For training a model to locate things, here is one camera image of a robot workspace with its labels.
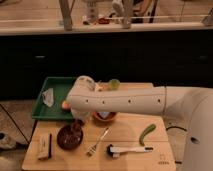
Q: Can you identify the dark grape bunch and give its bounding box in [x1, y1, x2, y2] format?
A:
[71, 119, 84, 132]

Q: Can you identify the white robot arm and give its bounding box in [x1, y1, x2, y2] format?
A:
[67, 76, 213, 171]

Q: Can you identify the orange bowl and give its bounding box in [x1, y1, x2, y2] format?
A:
[93, 112, 116, 122]

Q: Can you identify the purple bowl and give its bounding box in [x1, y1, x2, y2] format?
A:
[57, 124, 83, 150]

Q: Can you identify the green translucent cup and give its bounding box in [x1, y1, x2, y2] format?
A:
[108, 79, 120, 90]

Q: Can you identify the blue sponge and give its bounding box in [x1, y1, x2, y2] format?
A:
[98, 112, 110, 119]

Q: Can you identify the orange fruit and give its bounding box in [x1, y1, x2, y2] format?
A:
[62, 101, 70, 110]

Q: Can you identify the green plastic tray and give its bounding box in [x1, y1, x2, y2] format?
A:
[32, 77, 76, 121]

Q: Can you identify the crumpled white paper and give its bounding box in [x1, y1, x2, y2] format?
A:
[42, 88, 54, 107]

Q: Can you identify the green cucumber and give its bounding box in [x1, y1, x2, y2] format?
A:
[139, 124, 156, 146]

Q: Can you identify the silver fork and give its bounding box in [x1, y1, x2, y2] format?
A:
[86, 127, 109, 157]

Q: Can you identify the wooden table leg right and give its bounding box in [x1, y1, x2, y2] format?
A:
[122, 0, 133, 29]

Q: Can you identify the wooden table leg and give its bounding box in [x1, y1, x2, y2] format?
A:
[59, 0, 72, 31]
[122, 0, 133, 29]

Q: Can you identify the wooden block with black strip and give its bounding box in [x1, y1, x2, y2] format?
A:
[37, 133, 52, 160]

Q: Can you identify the wooden table leg left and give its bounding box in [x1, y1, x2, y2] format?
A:
[59, 0, 72, 31]

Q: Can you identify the black cable on floor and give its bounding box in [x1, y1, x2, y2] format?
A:
[165, 124, 188, 133]

